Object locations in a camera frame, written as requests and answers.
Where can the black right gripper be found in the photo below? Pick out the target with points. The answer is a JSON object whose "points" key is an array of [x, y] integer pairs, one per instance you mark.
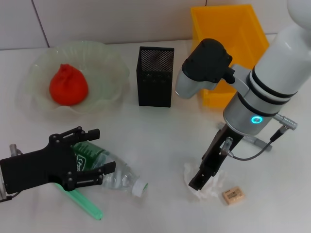
{"points": [[216, 155]]}

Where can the mint green pen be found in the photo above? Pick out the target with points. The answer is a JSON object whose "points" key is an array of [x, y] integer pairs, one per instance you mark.
{"points": [[85, 201]]}

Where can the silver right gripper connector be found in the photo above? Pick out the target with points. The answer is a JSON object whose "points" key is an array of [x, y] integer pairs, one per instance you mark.
{"points": [[227, 144]]}

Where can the clear water bottle green label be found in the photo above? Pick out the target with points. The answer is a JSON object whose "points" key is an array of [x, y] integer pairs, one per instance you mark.
{"points": [[121, 177]]}

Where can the black mesh pen holder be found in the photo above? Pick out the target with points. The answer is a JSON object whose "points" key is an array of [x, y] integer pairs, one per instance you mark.
{"points": [[155, 85]]}

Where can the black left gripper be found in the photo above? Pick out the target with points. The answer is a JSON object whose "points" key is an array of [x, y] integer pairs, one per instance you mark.
{"points": [[34, 167]]}

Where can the yellow plastic bin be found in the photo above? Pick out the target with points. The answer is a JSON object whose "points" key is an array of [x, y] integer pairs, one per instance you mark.
{"points": [[218, 24]]}

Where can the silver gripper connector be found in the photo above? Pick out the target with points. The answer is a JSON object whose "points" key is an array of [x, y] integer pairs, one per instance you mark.
{"points": [[227, 144], [14, 149]]}

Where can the green glass fruit plate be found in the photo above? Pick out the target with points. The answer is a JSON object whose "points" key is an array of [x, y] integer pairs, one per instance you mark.
{"points": [[107, 72]]}

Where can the white paper ball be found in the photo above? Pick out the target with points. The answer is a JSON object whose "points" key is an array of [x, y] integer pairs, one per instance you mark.
{"points": [[213, 187]]}

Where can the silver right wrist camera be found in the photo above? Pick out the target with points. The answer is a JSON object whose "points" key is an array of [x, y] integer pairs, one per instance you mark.
{"points": [[206, 63]]}

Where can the tan eraser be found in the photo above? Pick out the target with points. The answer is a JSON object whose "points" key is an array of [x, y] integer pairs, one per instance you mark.
{"points": [[233, 195]]}

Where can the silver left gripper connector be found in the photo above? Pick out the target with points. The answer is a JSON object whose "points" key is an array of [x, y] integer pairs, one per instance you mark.
{"points": [[14, 149]]}

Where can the silver glitter pen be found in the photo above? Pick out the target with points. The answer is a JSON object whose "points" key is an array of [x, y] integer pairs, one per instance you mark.
{"points": [[257, 142]]}

